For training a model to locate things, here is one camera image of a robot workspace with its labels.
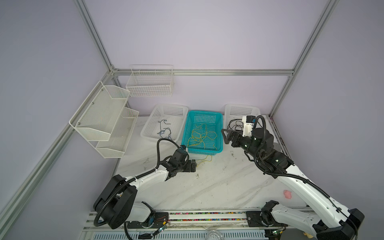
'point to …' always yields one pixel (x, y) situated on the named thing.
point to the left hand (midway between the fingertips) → (189, 165)
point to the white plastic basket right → (233, 114)
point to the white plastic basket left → (166, 121)
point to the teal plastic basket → (214, 122)
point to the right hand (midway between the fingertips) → (227, 130)
